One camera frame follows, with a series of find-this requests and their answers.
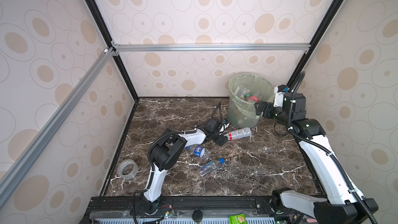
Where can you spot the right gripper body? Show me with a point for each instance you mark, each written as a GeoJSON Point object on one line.
{"type": "Point", "coordinates": [270, 110]}

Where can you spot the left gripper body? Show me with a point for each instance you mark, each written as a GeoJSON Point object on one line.
{"type": "Point", "coordinates": [218, 139]}

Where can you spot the red cap bottle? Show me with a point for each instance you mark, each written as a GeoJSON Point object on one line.
{"type": "Point", "coordinates": [238, 134]}

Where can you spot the blue cap round-label bottle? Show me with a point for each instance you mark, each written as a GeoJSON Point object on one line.
{"type": "Point", "coordinates": [199, 151]}

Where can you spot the crushed blue cap bottle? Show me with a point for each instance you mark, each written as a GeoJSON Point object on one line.
{"type": "Point", "coordinates": [211, 167]}

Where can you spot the red white label bottle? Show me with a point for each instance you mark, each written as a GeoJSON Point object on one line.
{"type": "Point", "coordinates": [243, 93]}

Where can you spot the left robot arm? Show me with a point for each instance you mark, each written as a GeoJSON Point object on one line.
{"type": "Point", "coordinates": [166, 150]}

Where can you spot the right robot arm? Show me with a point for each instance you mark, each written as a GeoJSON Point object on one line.
{"type": "Point", "coordinates": [344, 202]}

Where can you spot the green lined mesh waste bin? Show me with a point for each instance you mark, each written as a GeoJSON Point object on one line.
{"type": "Point", "coordinates": [241, 113]}

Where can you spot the black round knob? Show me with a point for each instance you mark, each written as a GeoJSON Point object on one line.
{"type": "Point", "coordinates": [197, 216]}

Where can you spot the green snack packet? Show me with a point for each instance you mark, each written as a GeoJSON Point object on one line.
{"type": "Point", "coordinates": [238, 219]}

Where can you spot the clear tape roll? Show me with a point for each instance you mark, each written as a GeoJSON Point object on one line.
{"type": "Point", "coordinates": [127, 169]}

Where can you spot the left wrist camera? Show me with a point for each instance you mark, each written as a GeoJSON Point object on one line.
{"type": "Point", "coordinates": [223, 126]}

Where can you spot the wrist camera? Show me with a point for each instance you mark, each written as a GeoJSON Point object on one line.
{"type": "Point", "coordinates": [223, 126]}
{"type": "Point", "coordinates": [279, 95]}

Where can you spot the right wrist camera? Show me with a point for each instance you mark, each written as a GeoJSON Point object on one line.
{"type": "Point", "coordinates": [279, 95]}

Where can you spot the horizontal aluminium rail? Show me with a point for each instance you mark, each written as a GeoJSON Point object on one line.
{"type": "Point", "coordinates": [117, 48]}

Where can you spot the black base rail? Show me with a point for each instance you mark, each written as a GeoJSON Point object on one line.
{"type": "Point", "coordinates": [202, 205]}

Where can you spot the left diagonal aluminium rail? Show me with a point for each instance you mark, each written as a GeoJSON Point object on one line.
{"type": "Point", "coordinates": [27, 159]}

